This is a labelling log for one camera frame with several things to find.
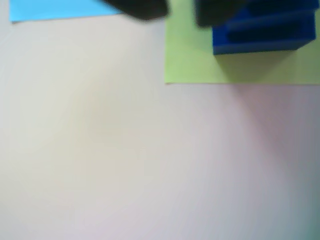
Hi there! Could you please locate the light blue paper square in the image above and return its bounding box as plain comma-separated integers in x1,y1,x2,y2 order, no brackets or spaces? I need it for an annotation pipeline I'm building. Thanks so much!
9,0,125,24

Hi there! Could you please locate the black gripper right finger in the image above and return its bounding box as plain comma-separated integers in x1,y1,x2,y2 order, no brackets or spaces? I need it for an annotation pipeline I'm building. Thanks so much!
194,0,249,28

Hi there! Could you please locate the green paper square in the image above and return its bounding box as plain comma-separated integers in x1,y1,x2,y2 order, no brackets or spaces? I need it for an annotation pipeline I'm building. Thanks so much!
163,0,320,86

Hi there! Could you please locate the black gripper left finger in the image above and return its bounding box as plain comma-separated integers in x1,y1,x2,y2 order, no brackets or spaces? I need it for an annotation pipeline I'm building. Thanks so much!
99,0,170,21

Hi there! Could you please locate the medium blue cube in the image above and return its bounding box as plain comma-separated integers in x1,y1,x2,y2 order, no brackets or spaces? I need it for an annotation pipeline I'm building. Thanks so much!
224,7,318,47

